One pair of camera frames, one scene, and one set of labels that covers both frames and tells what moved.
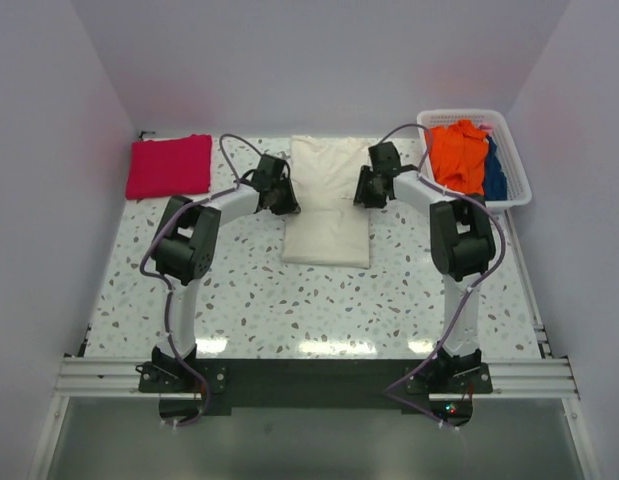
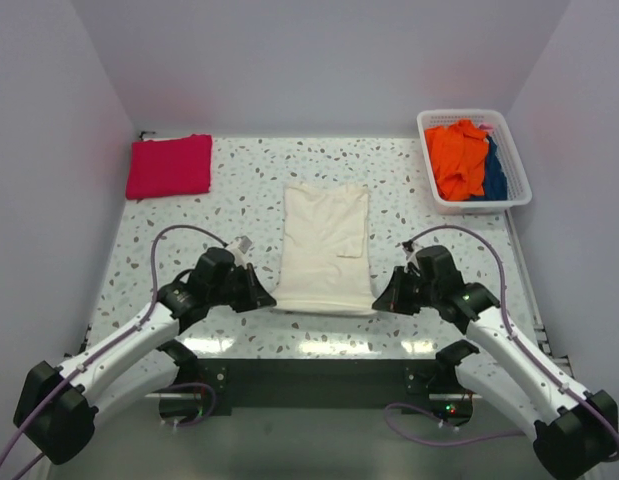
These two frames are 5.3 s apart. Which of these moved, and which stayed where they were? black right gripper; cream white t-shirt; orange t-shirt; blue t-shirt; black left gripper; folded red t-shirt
Moved: black left gripper; black right gripper; cream white t-shirt
Stayed: orange t-shirt; blue t-shirt; folded red t-shirt
